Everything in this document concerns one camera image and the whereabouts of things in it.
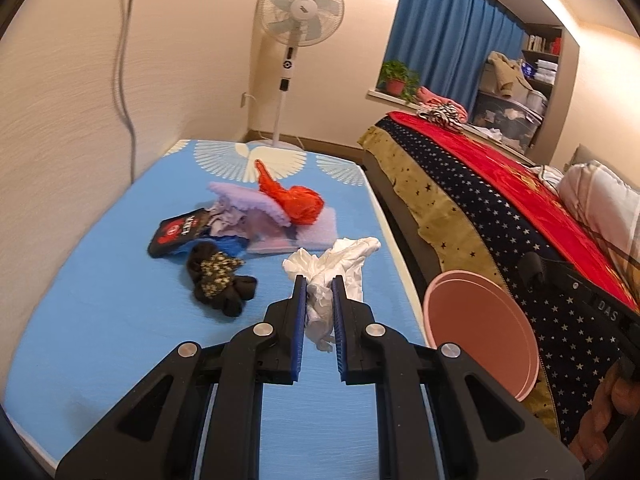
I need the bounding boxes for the white folded cloth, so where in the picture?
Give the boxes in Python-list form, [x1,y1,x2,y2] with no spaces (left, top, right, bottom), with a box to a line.
[532,165,566,196]

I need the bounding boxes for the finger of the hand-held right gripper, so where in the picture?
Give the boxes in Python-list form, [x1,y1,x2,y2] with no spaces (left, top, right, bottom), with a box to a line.
[520,251,576,287]

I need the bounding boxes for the beige jacket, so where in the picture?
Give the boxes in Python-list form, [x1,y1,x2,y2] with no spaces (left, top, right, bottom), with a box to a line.
[485,51,531,101]

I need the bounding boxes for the potted green plant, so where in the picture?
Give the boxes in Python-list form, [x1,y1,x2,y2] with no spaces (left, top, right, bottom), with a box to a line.
[377,60,421,103]

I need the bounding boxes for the clear storage box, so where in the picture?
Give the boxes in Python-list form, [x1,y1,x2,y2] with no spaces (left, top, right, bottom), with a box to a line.
[470,90,543,153]

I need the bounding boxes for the grey wall cable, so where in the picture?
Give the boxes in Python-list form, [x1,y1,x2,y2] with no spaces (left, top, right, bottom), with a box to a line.
[112,0,141,186]

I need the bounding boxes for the black patterned cloth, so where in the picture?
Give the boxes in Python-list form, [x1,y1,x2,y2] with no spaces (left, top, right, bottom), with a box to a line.
[186,241,259,318]

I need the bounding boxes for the pink plastic bin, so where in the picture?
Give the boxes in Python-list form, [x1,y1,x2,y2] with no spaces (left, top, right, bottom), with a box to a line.
[422,270,541,403]

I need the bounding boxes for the black white striped cloth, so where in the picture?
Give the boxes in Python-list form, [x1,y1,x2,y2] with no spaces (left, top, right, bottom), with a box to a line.
[417,101,466,133]

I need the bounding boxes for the star-patterned bed with red blanket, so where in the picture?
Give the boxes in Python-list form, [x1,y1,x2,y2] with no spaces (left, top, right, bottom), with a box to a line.
[375,117,636,446]

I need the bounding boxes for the white standing fan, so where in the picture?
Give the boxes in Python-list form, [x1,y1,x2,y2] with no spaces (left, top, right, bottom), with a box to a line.
[247,0,346,153]

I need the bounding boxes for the pink cloth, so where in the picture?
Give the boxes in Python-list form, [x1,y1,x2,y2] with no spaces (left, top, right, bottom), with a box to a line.
[415,86,468,123]

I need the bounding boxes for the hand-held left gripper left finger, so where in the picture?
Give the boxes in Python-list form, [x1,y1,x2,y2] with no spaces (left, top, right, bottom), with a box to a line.
[55,274,307,480]

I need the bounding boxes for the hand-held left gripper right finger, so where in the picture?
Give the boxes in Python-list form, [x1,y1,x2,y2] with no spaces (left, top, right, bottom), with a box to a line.
[332,275,586,480]

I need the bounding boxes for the blue curtain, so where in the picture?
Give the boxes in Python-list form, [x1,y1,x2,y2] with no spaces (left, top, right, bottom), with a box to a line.
[382,0,526,106]

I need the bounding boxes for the bookshelf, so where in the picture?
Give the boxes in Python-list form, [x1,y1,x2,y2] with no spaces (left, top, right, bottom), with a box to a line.
[520,25,566,111]

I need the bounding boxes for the plaid pillow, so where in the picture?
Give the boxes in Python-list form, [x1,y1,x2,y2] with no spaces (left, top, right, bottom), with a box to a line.
[557,160,640,286]

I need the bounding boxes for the clear plastic bag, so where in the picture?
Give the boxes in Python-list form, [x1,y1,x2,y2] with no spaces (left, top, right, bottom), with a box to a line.
[247,205,341,257]

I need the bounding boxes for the red plastic bag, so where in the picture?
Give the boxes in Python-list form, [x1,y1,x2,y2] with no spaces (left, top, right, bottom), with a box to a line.
[255,159,326,226]

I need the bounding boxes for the person's right hand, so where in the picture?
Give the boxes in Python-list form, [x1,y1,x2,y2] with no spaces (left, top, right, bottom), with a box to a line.
[570,360,640,466]

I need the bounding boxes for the blue printed tablecloth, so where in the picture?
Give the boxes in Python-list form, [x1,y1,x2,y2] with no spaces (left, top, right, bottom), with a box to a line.
[10,139,426,471]

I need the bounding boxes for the red blanket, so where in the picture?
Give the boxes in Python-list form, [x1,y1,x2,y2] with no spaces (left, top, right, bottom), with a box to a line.
[387,110,638,311]

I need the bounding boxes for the gold bed skirt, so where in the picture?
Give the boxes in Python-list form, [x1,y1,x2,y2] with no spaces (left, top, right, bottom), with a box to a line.
[360,125,561,436]

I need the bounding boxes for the small grey lidded box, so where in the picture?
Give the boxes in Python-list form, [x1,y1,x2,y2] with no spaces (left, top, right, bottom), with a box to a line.
[520,85,548,111]

